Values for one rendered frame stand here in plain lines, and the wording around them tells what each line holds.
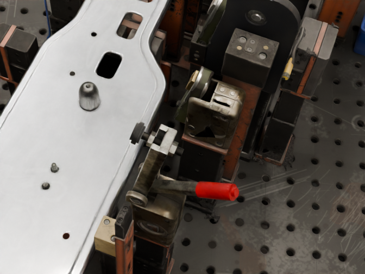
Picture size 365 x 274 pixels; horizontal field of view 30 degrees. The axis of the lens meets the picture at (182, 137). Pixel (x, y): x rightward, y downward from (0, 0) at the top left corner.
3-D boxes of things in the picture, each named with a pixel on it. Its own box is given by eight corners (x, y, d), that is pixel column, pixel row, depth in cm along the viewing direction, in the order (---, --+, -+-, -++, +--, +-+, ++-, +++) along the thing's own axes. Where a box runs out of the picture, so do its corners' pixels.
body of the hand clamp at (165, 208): (140, 248, 128) (144, 167, 97) (174, 261, 127) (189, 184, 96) (128, 276, 125) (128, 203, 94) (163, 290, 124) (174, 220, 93)
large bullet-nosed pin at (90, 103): (85, 95, 110) (82, 73, 104) (103, 102, 109) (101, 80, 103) (76, 111, 108) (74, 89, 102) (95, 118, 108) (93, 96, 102)
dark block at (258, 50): (207, 153, 138) (236, 26, 101) (239, 164, 137) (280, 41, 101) (198, 173, 136) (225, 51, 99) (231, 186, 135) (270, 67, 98)
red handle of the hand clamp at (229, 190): (139, 167, 95) (238, 173, 86) (148, 175, 97) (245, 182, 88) (128, 192, 93) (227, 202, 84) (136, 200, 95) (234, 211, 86)
